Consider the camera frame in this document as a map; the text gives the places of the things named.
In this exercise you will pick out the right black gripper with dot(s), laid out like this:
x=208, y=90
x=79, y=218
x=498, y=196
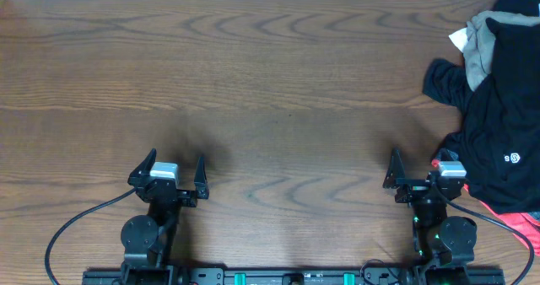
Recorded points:
x=423, y=187

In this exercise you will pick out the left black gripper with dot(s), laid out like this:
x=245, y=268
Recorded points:
x=167, y=192

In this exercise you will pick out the black logo shirt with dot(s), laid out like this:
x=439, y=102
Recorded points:
x=498, y=143

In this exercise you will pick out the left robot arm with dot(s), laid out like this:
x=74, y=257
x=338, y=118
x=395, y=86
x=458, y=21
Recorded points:
x=148, y=238

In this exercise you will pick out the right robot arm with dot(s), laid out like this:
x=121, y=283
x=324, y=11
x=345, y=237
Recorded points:
x=444, y=244

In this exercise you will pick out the red grey garment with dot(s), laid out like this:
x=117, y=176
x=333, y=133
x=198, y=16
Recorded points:
x=525, y=223

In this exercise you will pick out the grey beige garment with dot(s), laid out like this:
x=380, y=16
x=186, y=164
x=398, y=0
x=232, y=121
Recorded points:
x=479, y=50

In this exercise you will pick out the white paper piece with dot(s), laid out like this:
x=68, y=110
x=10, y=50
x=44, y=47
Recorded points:
x=459, y=39

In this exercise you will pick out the black mounting rail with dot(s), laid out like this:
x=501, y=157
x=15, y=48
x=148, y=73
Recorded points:
x=366, y=275

